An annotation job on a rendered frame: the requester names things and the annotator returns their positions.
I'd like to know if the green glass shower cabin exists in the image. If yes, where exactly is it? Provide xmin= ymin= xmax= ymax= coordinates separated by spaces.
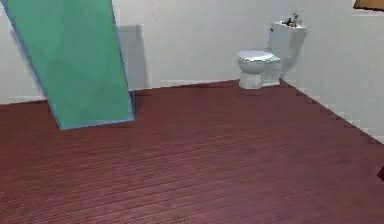
xmin=0 ymin=0 xmax=137 ymax=131

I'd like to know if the white toilet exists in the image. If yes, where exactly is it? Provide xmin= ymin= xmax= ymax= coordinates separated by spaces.
xmin=237 ymin=20 xmax=308 ymax=90

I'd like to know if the small dark items cluster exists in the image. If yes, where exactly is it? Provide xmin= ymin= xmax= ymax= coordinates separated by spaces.
xmin=282 ymin=12 xmax=303 ymax=29

